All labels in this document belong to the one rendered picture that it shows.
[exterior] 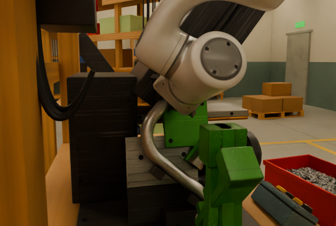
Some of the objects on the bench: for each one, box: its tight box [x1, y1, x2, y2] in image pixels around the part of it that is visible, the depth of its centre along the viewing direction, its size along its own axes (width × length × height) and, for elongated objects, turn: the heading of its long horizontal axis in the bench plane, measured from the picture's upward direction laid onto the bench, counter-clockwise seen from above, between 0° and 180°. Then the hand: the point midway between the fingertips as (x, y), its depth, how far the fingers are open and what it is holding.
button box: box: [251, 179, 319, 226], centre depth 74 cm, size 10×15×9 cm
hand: (167, 99), depth 70 cm, fingers closed on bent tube, 3 cm apart
